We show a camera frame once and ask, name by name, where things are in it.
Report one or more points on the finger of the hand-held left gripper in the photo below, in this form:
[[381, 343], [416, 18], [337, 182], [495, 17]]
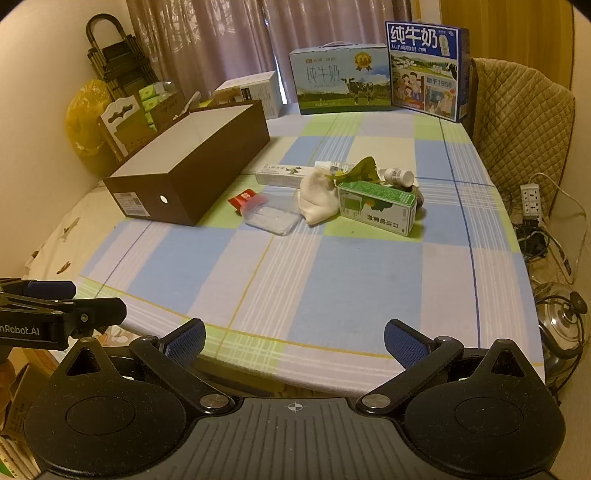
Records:
[[99, 313], [51, 290]]

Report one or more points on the white toothpaste box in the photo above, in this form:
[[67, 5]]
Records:
[[281, 175]]

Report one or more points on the light blue milk case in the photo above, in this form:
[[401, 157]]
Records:
[[332, 78]]

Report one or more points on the red snack packet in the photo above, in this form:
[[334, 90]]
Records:
[[242, 201]]

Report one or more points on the brown storage box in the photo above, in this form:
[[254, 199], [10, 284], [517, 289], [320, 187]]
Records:
[[184, 138]]

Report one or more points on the pale purple curtain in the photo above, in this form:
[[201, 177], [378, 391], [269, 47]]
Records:
[[207, 41]]

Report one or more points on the large brown cardboard box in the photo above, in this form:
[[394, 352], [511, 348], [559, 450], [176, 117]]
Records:
[[134, 134]]

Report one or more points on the white appliance box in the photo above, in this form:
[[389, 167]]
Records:
[[256, 92]]

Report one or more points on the dark brown hair clip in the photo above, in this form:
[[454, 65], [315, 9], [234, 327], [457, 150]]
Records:
[[417, 196]]

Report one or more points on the clear plastic container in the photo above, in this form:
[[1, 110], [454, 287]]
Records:
[[272, 217]]

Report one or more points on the white brush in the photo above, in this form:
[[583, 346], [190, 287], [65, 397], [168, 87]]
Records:
[[191, 102]]

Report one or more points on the white power strip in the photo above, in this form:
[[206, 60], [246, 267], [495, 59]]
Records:
[[531, 201]]

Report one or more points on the yellow foil packet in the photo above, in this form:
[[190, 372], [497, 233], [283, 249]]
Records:
[[362, 170]]

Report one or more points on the cream embroidered cloth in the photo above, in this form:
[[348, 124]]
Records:
[[69, 240]]

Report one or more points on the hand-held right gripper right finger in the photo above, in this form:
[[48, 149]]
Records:
[[404, 341]]

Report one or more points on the yellow plastic bag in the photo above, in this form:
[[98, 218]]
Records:
[[85, 120]]

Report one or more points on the wooden door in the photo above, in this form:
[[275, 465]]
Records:
[[508, 27]]

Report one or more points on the dark blue milk case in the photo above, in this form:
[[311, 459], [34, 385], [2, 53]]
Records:
[[422, 69]]

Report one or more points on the chair with quilted cover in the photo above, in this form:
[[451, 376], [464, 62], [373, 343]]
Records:
[[517, 120]]

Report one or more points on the white cloth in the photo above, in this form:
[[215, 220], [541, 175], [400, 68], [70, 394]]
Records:
[[318, 194]]

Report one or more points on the white pill bottle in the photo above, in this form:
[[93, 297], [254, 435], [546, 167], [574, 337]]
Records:
[[396, 176]]

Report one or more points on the printed cardboard box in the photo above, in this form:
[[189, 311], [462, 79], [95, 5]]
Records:
[[23, 406]]

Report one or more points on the stack of green tissue packs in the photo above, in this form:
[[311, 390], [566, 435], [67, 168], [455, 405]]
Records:
[[150, 94]]

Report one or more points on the green carton box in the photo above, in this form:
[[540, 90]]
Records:
[[374, 207]]

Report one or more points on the black folding rack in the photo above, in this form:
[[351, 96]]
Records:
[[120, 60]]

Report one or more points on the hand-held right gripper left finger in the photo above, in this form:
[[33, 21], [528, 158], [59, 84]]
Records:
[[184, 341]]

